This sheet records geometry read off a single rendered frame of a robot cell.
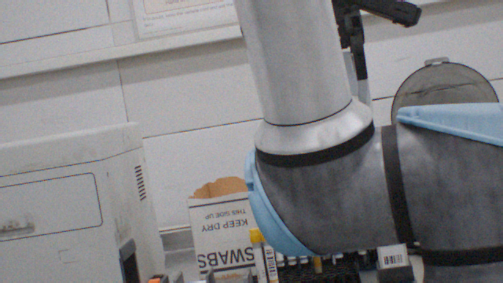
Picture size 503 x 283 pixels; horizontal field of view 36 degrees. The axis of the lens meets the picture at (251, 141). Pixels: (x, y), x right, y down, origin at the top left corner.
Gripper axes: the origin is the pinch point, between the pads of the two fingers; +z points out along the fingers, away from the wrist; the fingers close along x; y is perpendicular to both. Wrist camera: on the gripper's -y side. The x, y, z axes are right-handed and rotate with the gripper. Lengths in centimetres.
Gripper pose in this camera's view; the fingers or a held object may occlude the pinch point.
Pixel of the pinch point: (367, 104)
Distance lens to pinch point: 110.6
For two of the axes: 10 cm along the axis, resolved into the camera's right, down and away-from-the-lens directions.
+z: 1.7, 9.8, 0.5
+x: -0.9, 0.7, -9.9
